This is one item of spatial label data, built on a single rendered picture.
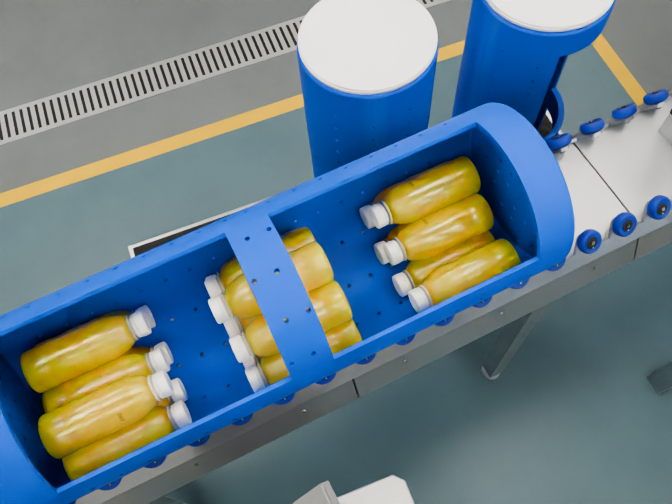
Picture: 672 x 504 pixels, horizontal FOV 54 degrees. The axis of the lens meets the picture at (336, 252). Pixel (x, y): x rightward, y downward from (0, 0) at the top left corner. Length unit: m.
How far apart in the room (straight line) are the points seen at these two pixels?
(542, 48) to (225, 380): 0.90
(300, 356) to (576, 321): 1.46
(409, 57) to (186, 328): 0.66
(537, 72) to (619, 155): 0.26
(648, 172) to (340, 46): 0.64
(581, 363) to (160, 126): 1.72
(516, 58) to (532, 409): 1.10
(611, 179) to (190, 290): 0.81
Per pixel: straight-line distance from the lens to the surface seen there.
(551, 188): 0.98
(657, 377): 2.21
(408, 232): 1.06
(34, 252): 2.53
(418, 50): 1.34
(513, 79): 1.53
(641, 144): 1.44
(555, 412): 2.14
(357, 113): 1.32
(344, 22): 1.39
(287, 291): 0.87
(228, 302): 0.95
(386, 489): 0.88
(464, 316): 1.18
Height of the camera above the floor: 2.02
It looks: 64 degrees down
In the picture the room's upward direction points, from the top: 6 degrees counter-clockwise
